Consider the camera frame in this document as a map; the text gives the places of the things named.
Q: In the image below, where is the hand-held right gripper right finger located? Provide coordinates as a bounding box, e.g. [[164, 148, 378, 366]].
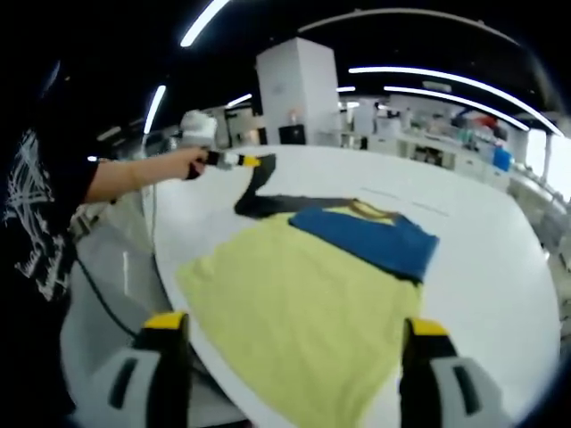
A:
[[399, 317, 521, 428]]

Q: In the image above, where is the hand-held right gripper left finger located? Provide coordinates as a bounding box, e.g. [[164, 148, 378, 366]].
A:
[[82, 311, 194, 428]]

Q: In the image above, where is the yellow blue grey garment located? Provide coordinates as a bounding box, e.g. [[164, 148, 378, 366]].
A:
[[176, 153, 441, 428]]

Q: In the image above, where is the person's left hand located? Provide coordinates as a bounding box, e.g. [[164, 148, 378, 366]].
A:
[[175, 148, 211, 182]]

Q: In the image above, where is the straight ceiling light strip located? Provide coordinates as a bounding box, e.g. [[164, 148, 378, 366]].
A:
[[179, 0, 234, 48], [143, 85, 168, 136]]

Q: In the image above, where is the black cabinet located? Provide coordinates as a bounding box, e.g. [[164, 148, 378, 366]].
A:
[[277, 124, 308, 145]]

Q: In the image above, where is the wide white pillar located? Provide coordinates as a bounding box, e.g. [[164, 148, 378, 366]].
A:
[[255, 37, 338, 146]]

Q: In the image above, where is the white lab counter row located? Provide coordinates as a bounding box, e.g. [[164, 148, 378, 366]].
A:
[[342, 128, 515, 180]]

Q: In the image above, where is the short curved ceiling light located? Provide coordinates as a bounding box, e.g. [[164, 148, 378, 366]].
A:
[[383, 85, 531, 132]]

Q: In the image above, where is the blue bin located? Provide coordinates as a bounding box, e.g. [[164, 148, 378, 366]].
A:
[[492, 146, 513, 171]]

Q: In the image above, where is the long curved ceiling light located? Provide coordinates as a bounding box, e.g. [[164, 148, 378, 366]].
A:
[[347, 66, 564, 137]]

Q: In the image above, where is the black cable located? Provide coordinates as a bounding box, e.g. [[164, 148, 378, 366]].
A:
[[74, 255, 140, 339]]

